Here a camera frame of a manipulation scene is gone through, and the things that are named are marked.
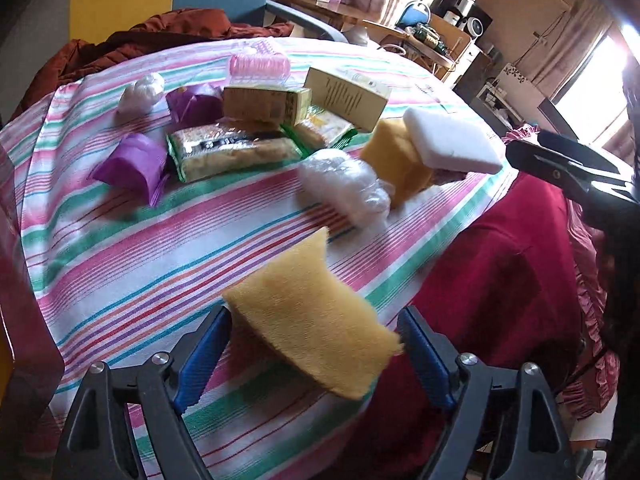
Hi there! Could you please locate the white sponge block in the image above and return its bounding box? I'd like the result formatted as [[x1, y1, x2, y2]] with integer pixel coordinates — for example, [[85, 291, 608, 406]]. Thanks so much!
[[402, 108, 506, 174]]

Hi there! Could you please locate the yellow knit cloth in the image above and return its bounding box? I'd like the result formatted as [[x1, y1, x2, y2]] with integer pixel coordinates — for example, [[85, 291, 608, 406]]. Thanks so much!
[[359, 118, 434, 209]]

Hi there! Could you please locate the yellow sponge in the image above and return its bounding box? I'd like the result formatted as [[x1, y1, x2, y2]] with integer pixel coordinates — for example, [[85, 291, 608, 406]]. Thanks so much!
[[222, 226, 404, 400]]

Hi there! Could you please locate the cream cardboard box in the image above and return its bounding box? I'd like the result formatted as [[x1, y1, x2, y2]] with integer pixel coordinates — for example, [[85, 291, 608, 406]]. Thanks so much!
[[304, 67, 392, 131]]

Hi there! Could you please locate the yellow Weidan cracker pack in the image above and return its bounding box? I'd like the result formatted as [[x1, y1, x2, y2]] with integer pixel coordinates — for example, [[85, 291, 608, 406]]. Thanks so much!
[[293, 105, 358, 152]]

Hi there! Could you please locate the clear plastic bag bundle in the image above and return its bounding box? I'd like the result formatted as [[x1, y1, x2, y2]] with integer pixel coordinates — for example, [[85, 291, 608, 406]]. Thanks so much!
[[297, 148, 395, 229]]

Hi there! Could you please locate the purple candy packet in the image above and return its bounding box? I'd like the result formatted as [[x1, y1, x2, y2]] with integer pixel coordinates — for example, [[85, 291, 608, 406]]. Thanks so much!
[[90, 133, 168, 207], [165, 84, 224, 130]]

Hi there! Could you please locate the large cracker pack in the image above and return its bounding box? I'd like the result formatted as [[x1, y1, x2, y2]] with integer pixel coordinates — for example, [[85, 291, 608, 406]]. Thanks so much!
[[167, 119, 302, 183]]

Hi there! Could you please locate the green tea box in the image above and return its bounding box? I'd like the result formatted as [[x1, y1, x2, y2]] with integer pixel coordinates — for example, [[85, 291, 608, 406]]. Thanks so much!
[[222, 84, 311, 126]]

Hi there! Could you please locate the white plastic ball bundle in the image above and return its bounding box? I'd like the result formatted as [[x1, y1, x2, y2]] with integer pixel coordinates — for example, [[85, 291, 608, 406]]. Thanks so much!
[[117, 73, 165, 116]]

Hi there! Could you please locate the pink hair roller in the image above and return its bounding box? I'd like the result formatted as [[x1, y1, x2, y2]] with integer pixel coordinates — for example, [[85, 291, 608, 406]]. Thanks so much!
[[228, 53, 291, 84]]

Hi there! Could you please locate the pink window curtain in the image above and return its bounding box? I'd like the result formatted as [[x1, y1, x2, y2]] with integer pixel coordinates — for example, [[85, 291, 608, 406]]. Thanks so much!
[[529, 0, 613, 99]]

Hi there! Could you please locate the red bed cover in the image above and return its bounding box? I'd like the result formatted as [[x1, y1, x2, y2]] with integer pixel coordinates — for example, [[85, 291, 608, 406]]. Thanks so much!
[[319, 171, 622, 480]]

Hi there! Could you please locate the wooden side table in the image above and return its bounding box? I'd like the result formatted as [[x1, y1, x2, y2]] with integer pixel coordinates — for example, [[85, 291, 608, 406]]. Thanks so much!
[[276, 0, 473, 86]]

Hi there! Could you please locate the striped tablecloth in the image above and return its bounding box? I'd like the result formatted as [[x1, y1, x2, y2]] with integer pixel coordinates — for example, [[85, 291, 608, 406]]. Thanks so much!
[[1, 38, 516, 479]]

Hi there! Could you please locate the rust red jacket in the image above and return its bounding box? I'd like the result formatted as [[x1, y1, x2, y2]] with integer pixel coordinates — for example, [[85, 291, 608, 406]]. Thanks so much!
[[12, 9, 294, 118]]

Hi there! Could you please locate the grey yellow blue chair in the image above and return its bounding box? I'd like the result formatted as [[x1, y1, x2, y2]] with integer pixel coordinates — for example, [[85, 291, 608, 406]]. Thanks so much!
[[1, 0, 344, 122]]

